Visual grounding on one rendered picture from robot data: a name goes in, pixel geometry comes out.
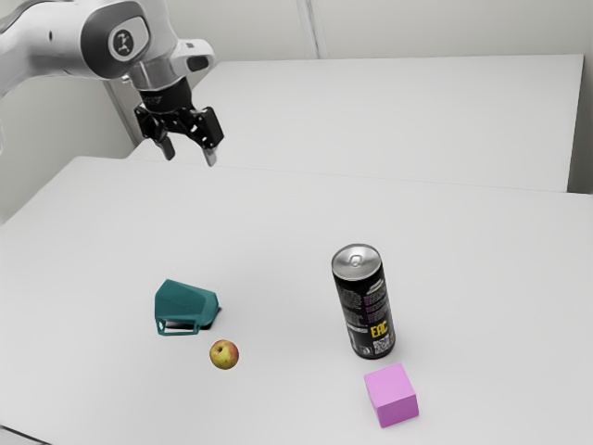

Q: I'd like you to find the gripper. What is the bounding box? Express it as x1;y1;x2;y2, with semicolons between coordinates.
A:
133;78;226;168

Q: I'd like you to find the teal faceted mug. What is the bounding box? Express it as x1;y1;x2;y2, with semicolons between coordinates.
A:
154;278;222;337

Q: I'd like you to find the yellow red apple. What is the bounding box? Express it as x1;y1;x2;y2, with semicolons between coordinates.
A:
208;338;241;371

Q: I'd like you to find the black drink can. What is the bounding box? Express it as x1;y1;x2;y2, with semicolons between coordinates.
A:
330;243;397;361

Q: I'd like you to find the pink cube block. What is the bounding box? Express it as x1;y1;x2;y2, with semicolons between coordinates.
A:
362;362;421;429

